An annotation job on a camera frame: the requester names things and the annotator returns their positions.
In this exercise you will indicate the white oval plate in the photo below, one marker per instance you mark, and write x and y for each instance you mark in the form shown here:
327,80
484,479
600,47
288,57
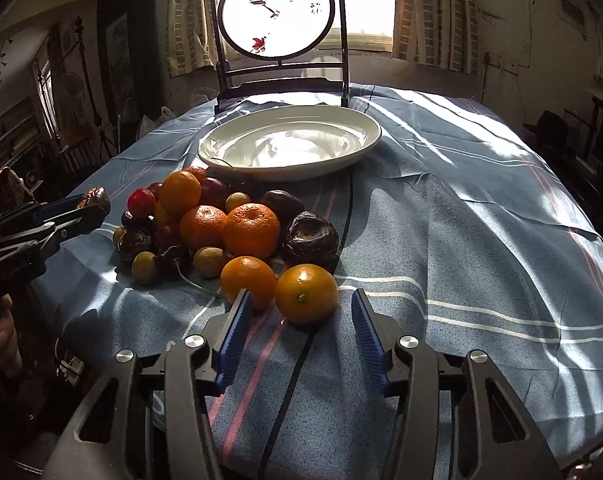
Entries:
290,143

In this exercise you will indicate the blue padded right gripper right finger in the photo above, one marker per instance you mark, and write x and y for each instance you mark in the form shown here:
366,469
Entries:
402,367

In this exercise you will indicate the wrinkled dark passion fruit large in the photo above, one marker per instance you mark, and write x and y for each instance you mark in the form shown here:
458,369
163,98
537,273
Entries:
311,239

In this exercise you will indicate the dark framed wall picture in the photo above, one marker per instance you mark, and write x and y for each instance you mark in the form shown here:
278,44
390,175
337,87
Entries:
129,63

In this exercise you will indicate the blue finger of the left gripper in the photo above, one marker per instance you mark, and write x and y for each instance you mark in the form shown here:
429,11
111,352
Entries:
71,203

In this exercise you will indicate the right striped curtain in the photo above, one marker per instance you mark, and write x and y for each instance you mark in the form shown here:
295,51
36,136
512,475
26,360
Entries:
437,33

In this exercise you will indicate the small yellow longan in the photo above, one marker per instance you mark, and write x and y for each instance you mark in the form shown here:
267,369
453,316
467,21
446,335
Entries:
144,269
209,261

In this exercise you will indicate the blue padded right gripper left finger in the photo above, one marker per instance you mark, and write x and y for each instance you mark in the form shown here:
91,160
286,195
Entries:
202,365

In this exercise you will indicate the striped curtain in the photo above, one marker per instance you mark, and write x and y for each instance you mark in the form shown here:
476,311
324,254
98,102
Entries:
437,33
190,42

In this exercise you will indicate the person's left hand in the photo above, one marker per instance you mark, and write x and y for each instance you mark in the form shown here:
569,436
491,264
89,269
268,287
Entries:
11,362

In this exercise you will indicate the small yellow fruit rear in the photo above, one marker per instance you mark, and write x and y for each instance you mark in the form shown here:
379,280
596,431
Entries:
236,199

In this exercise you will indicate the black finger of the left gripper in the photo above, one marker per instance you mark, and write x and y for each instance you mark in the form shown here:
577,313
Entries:
71,224

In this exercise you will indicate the smooth orange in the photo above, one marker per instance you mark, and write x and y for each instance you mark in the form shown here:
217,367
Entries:
306,293

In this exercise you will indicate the blue striped tablecloth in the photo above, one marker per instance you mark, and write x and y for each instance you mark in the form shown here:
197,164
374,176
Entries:
455,228

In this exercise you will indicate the red cherry tomato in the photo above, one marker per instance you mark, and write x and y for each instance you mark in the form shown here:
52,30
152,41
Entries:
141,203

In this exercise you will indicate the large mandarin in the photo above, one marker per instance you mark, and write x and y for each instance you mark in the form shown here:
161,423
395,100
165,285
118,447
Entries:
251,230

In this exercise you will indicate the small yellow longan front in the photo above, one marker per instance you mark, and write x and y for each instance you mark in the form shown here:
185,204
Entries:
209,261

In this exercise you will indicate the left striped curtain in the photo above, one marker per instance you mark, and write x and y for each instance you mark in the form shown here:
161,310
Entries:
190,42

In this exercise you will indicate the dark red plum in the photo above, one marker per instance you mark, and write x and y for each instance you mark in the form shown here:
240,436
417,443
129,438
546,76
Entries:
214,193

